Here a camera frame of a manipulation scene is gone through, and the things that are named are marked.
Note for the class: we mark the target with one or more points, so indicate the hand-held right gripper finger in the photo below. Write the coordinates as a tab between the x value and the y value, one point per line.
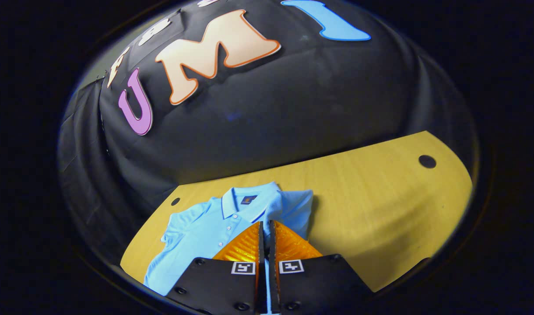
261	245
272	245

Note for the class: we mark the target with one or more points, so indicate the light blue polo T-shirt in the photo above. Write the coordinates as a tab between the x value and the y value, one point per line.
197	232

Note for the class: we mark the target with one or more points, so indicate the black backdrop cloth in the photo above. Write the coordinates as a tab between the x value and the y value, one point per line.
271	109

